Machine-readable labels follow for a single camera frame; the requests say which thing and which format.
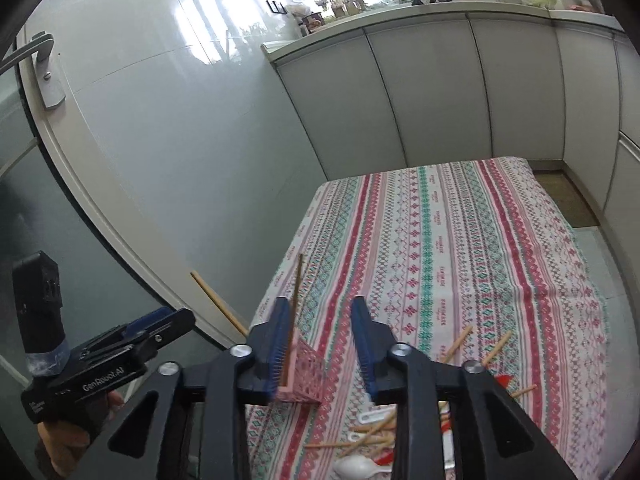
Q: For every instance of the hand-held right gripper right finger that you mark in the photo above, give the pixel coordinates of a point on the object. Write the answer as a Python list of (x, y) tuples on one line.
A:
[(362, 345)]

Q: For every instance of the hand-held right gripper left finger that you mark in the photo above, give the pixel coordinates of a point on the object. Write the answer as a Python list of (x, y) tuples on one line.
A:
[(280, 340)]

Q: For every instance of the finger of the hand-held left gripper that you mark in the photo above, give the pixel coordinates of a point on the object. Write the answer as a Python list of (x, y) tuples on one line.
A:
[(145, 321), (170, 327)]

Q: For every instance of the pink lattice utensil holder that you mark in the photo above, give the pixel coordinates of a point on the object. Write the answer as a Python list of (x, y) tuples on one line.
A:
[(306, 375)]

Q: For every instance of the person's left hand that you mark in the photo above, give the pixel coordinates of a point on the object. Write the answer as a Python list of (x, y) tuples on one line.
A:
[(60, 442)]

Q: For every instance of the patterned striped tablecloth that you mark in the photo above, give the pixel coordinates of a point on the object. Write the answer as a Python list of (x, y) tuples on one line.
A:
[(440, 260)]

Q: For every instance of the white plastic spoon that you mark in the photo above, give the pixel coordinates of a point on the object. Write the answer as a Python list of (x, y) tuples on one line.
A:
[(357, 467)]

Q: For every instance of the white kitchen cabinet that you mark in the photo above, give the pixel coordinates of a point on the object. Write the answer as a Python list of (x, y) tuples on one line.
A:
[(430, 95)]

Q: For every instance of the kitchen countertop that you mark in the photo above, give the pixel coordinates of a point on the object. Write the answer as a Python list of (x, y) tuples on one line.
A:
[(450, 7)]

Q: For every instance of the black wall hooks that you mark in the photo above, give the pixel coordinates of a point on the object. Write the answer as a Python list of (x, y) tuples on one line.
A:
[(276, 6)]

